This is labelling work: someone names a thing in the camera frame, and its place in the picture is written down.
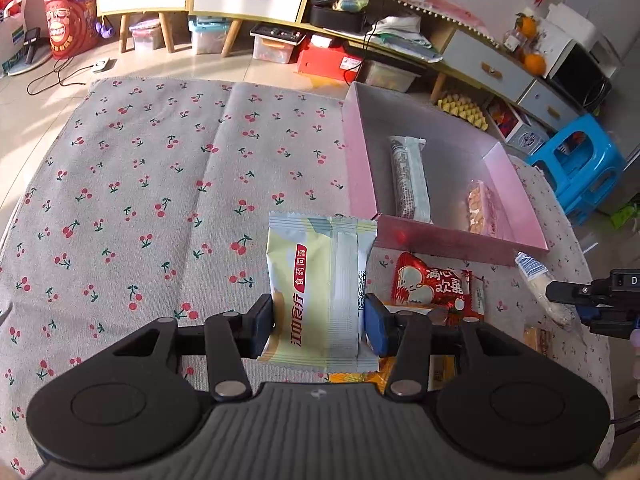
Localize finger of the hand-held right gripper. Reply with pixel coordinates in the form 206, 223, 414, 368
580, 305, 640, 338
545, 269, 640, 307

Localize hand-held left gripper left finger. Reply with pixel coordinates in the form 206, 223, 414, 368
112, 294, 276, 402

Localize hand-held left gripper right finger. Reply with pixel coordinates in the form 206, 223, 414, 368
364, 292, 526, 402

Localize white blue snack packet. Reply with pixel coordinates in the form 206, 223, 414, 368
515, 251, 576, 330

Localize pale yellow-green snack packet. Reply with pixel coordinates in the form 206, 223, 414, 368
257, 211, 379, 374

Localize pink cardboard box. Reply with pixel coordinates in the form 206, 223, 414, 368
341, 81, 550, 264

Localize red cartoon snack packet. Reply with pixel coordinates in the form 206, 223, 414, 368
390, 251, 485, 326

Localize small orange snack packet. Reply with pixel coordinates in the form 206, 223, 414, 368
522, 325, 554, 357

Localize yellow biscuit packet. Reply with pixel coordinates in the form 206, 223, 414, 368
327, 354, 458, 397

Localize green plastic item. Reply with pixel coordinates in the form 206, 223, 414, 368
611, 205, 637, 235

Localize blue plastic stool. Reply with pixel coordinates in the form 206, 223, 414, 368
525, 114, 627, 227

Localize clear pink nougat packet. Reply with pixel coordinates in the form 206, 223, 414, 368
466, 178, 501, 236

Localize long white grey snack packet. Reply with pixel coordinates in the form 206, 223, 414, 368
389, 135, 433, 223

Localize cherry print tablecloth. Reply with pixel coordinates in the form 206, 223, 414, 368
0, 77, 617, 480

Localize colourful toy box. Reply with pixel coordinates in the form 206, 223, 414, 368
487, 97, 550, 157

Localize black microwave oven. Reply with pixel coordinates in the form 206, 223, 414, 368
544, 42, 615, 112

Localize yellow egg tray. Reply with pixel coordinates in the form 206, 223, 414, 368
436, 92, 490, 132

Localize grey drawer cabinet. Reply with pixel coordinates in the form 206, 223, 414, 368
431, 22, 578, 133

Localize white foam block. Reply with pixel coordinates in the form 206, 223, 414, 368
546, 4, 608, 53

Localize red cardboard box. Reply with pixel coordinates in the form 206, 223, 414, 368
296, 35, 367, 86

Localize clear storage box black lid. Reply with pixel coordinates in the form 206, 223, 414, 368
249, 22, 307, 64

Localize pile of papers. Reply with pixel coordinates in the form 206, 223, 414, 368
369, 14, 446, 62

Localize blue lid storage box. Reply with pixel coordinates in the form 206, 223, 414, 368
187, 16, 232, 56

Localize clear storage box pink contents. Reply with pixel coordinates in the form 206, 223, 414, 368
131, 16, 167, 52

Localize black case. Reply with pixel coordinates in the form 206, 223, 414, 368
309, 0, 375, 32

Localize red cartoon face bag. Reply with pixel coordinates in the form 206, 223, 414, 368
41, 0, 100, 60

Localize black phone stand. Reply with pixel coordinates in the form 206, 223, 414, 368
21, 27, 45, 65

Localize white shopping bag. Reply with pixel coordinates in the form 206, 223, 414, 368
0, 0, 30, 78

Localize black floor cable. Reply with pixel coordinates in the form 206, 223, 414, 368
26, 57, 97, 97

